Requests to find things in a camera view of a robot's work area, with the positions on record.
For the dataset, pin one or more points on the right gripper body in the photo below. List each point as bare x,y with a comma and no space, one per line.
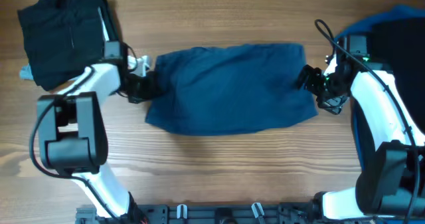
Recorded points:
316,82

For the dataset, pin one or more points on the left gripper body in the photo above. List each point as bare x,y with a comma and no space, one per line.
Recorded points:
142,88

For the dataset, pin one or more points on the dark blue shorts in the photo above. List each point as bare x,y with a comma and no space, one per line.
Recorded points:
211,91

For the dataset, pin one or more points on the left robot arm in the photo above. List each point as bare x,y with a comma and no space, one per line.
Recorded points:
69,140

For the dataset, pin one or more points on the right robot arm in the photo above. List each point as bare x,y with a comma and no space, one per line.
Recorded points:
388,134

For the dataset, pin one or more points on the bright blue garment in pile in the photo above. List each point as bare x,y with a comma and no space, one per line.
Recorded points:
375,18

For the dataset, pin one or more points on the black garment in pile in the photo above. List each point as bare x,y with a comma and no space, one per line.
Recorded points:
400,44

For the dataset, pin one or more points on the folded black garment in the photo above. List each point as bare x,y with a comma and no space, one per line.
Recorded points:
62,37

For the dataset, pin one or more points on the folded light blue garment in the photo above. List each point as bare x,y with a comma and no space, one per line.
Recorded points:
26,73

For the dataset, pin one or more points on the left white rail clip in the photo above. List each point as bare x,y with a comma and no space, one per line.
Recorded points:
182,211

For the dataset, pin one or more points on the white rail clip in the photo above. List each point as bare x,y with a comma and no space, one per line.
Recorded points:
257,210
182,211

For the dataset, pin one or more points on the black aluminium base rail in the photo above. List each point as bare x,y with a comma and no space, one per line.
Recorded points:
284,213

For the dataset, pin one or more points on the right white rail clip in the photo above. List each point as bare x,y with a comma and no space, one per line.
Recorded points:
257,210

